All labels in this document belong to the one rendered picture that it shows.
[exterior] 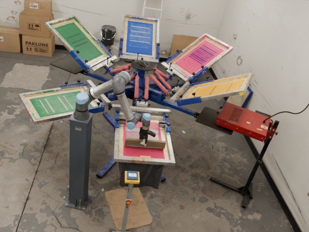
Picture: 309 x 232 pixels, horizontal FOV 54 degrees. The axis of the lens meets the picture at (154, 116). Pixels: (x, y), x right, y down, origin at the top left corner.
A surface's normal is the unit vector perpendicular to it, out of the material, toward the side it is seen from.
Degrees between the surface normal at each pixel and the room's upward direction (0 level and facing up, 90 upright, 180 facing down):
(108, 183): 0
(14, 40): 89
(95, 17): 90
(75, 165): 90
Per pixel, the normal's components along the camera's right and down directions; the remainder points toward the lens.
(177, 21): 0.08, 0.56
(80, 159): -0.14, 0.52
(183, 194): 0.16, -0.82
